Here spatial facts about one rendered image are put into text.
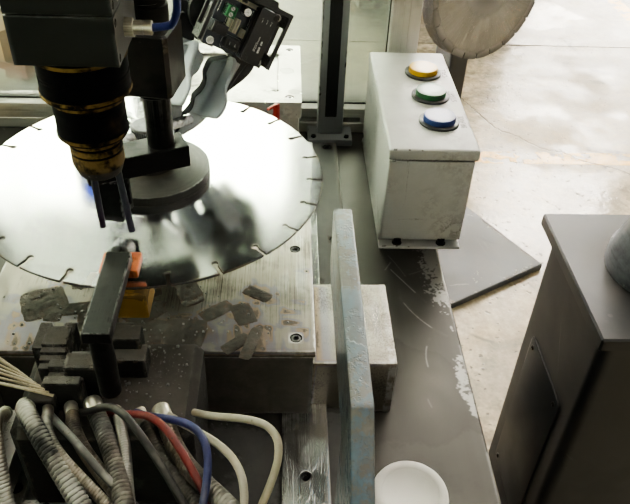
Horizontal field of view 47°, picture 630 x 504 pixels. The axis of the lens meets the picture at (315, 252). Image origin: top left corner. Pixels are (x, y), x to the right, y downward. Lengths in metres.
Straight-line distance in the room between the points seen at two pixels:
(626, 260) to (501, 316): 1.07
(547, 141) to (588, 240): 1.82
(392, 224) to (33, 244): 0.46
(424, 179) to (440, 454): 0.34
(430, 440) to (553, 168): 2.02
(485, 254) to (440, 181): 1.28
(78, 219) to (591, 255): 0.65
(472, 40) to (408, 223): 0.88
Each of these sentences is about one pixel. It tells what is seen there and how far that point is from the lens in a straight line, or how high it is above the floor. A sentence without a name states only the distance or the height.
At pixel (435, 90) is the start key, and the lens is 0.99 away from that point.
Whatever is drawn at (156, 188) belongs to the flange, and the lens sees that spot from 0.68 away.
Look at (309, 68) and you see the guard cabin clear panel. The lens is 1.16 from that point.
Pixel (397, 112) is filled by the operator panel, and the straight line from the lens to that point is 0.95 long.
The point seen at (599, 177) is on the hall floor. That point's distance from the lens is 2.70.
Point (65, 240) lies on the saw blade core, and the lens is 0.65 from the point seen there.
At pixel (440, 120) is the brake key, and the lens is 0.92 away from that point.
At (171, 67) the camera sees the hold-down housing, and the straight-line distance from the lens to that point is 0.56.
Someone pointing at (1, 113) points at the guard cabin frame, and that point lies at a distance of 1.26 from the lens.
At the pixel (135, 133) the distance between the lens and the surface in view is 0.69.
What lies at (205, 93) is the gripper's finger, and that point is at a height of 1.02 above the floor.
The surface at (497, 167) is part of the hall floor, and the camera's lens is 2.62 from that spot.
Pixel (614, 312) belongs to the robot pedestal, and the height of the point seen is 0.75.
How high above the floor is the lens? 1.34
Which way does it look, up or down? 39 degrees down
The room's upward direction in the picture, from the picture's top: 3 degrees clockwise
